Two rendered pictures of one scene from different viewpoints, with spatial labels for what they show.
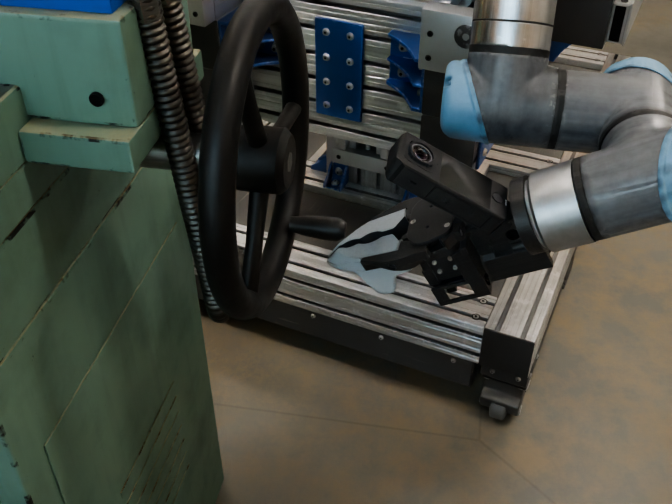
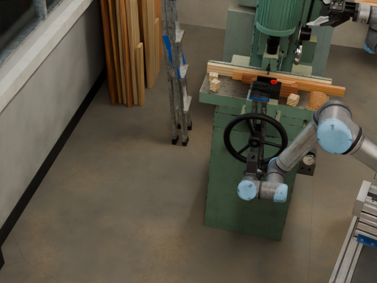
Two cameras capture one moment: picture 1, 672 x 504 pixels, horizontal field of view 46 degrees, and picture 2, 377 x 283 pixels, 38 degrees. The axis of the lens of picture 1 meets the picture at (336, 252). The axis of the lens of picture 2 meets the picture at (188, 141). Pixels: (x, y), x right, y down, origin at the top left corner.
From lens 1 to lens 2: 2.23 m
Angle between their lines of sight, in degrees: 67
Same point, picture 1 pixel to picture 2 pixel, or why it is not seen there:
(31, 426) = (218, 141)
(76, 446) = (226, 156)
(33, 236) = not seen: hidden behind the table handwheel
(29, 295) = not seen: hidden behind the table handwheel
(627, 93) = (269, 181)
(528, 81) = (272, 167)
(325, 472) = (286, 266)
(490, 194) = (251, 172)
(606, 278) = not seen: outside the picture
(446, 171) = (251, 162)
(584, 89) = (270, 176)
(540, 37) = (278, 163)
